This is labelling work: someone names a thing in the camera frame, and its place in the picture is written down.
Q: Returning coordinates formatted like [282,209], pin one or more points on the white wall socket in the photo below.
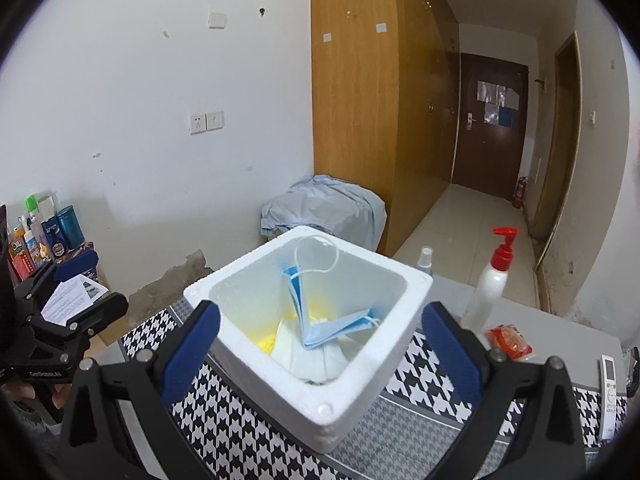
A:
[197,123]

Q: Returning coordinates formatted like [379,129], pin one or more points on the white wall switch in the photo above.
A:
[215,120]

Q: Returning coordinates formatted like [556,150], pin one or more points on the dark blue carton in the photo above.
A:
[51,235]

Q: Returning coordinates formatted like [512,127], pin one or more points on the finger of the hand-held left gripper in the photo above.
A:
[75,265]
[100,312]

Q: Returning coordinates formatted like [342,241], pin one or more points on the dark patterned box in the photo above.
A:
[80,252]

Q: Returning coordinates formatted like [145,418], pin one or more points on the blue face mask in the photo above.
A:
[325,332]

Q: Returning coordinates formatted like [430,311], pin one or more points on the dark brown entrance door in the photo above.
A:
[490,150]

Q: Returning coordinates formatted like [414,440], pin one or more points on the blue spray bottle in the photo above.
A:
[425,262]

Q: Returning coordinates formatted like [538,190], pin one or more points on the wooden wardrobe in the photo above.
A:
[360,110]

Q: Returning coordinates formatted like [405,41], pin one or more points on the white pump bottle red cap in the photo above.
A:
[487,295]

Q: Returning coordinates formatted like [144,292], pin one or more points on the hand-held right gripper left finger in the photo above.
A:
[192,355]

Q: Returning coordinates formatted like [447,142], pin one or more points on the green cap bottle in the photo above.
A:
[31,205]

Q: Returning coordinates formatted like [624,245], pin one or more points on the printed paper sheets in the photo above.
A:
[70,300]

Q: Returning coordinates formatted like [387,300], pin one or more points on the red carton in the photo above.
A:
[22,260]

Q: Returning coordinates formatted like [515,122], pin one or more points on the houndstooth table mat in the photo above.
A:
[240,425]

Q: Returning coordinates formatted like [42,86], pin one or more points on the person's left hand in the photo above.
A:
[17,391]

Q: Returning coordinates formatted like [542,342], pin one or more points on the pale blue cloth heap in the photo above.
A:
[325,205]

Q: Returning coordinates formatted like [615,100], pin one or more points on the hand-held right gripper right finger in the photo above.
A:
[450,355]

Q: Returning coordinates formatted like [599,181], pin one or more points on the white remote control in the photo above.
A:
[611,395]

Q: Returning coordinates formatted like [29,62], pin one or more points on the red fire extinguisher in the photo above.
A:
[520,192]

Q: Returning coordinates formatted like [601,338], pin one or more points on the red snack packet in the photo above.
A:
[507,342]

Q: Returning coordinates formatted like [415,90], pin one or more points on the wooden side door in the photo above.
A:
[555,150]

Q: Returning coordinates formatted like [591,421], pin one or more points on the white wall plate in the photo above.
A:
[217,19]

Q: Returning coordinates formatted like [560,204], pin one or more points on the yellow foam net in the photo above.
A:
[270,342]

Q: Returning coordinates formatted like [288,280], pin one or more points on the white styrofoam box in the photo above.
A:
[360,400]

